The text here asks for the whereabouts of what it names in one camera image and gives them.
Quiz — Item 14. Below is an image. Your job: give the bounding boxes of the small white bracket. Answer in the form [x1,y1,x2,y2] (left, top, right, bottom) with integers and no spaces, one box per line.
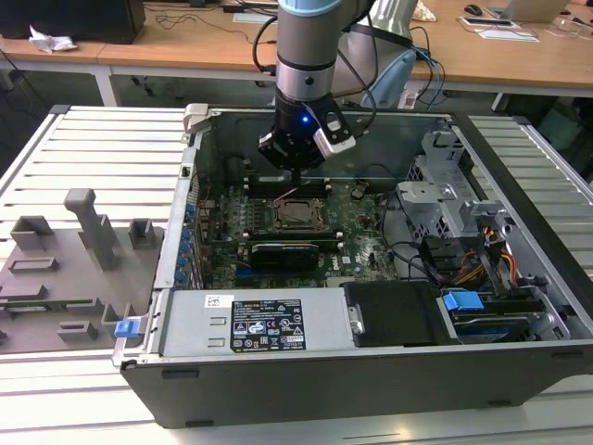
[398,87,421,110]

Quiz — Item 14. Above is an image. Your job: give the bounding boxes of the grey case handle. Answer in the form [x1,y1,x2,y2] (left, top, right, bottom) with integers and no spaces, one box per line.
[183,102,212,135]

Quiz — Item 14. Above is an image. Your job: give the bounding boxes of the hard disk in blue carrier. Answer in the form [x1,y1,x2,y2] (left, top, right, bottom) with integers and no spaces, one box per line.
[442,289,534,344]

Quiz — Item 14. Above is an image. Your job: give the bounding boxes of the black graphics card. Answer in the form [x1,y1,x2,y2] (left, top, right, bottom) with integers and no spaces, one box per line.
[249,240,321,273]

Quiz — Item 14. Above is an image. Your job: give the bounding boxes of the yellow orange wire bundle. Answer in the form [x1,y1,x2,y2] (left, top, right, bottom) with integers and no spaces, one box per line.
[456,224,518,286]

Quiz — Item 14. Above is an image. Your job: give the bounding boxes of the blue card retainer row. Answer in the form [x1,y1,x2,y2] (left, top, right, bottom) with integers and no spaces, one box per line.
[174,203,195,288]

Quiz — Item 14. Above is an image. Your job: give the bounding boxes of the silver power supply unit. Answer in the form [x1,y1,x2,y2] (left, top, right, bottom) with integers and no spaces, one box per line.
[159,287,353,358]

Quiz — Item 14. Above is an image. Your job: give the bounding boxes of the green motherboard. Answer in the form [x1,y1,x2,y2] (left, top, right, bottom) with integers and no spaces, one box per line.
[194,180,418,291]

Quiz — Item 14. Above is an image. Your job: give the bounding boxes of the blue case latch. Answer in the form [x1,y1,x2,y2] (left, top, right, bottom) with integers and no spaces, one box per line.
[113,318,140,339]

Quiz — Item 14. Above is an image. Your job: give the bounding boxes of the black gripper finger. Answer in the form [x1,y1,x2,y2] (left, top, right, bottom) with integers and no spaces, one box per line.
[296,152,325,189]
[257,133,297,189]

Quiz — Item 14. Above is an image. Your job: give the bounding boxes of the open black PC case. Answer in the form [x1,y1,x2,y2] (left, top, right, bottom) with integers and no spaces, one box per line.
[112,102,593,430]

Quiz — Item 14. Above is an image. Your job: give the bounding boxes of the wooden desk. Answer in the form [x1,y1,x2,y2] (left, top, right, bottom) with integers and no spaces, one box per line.
[0,34,115,108]
[95,0,593,112]

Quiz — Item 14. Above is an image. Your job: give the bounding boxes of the black cable bundle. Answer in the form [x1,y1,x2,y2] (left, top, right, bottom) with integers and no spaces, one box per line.
[382,189,448,285]

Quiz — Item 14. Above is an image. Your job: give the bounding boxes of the black plastic shroud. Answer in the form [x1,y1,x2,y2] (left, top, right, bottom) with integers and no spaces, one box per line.
[343,280,458,349]

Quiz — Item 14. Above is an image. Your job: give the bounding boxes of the green RAM stick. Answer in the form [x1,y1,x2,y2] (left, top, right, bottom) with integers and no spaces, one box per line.
[0,299,94,311]

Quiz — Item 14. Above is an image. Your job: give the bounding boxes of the blue expansion slot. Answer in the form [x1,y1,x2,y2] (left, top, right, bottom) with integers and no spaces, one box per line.
[234,267,279,285]

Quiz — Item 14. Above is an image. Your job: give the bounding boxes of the silver laptop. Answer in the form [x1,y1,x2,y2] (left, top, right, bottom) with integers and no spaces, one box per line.
[502,0,569,23]

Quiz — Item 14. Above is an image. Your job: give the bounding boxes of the grey parts rack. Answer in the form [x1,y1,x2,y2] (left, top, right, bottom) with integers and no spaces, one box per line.
[0,187,166,356]

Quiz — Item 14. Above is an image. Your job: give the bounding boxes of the white tablet device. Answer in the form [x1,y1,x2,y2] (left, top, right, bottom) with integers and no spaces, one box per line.
[461,16,519,29]

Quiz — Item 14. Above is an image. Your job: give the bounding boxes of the white paper sheet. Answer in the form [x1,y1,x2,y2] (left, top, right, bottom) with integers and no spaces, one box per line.
[479,27,541,43]

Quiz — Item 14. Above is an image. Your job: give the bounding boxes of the crumpled white paper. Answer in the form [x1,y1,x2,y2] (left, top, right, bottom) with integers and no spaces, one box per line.
[28,25,78,55]

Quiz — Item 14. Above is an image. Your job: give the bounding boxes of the black rear fan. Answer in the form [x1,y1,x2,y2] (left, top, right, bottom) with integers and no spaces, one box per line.
[224,156,254,186]

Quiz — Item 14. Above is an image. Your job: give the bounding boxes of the CPU socket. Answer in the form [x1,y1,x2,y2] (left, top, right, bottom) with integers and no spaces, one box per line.
[271,197,333,234]

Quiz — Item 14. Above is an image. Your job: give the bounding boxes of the blue cable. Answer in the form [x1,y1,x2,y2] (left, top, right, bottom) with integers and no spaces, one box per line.
[419,48,447,98]

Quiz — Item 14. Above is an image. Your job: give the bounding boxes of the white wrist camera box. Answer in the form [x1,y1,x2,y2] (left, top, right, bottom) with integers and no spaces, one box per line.
[312,110,357,161]

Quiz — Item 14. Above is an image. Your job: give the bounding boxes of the silver square CPU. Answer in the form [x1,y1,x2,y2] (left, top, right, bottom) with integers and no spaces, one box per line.
[281,203,316,227]

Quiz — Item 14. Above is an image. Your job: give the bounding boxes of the silver metal drive cage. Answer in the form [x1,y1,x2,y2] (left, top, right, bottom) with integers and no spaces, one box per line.
[396,129,515,242]

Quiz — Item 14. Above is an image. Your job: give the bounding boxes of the black box on desk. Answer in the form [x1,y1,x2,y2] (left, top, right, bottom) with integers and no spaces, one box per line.
[0,0,145,45]

